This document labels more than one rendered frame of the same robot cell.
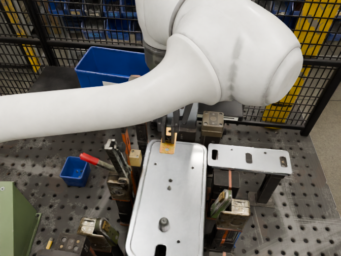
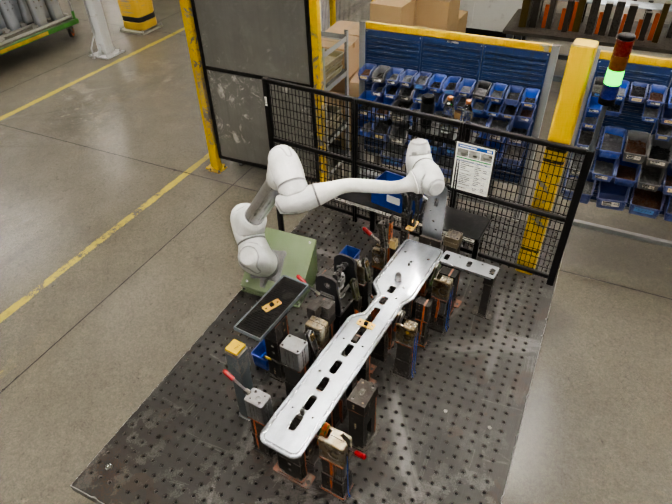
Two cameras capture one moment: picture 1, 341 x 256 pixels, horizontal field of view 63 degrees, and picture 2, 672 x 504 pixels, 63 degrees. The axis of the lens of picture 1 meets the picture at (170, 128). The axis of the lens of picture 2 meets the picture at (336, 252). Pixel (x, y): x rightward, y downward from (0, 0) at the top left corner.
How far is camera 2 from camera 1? 1.99 m
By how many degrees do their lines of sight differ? 20
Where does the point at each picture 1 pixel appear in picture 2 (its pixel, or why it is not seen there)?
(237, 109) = (476, 235)
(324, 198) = (536, 326)
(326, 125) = (638, 320)
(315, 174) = (540, 311)
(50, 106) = (371, 183)
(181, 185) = (417, 265)
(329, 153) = (624, 347)
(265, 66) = (428, 182)
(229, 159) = (455, 261)
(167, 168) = (412, 255)
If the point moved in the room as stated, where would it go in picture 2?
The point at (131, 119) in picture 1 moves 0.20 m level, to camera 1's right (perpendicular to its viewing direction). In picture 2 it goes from (391, 190) to (438, 200)
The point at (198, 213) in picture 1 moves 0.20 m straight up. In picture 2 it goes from (421, 280) to (424, 248)
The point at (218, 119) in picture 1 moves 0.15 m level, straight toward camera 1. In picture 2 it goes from (457, 235) to (443, 250)
